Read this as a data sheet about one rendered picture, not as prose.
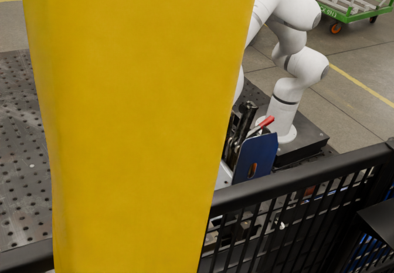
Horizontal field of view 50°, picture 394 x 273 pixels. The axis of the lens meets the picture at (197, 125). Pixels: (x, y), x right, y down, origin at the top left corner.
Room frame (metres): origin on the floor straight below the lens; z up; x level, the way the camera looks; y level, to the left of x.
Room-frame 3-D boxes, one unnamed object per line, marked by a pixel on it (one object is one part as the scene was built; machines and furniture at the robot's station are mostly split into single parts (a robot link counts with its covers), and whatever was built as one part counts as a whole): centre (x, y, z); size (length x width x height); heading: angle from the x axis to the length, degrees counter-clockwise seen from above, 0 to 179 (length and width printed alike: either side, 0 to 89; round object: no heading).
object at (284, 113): (1.57, -0.36, 0.89); 0.19 x 0.19 x 0.18
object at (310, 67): (1.54, -0.39, 1.10); 0.19 x 0.12 x 0.24; 56
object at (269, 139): (0.78, -0.15, 1.17); 0.12 x 0.01 x 0.34; 123
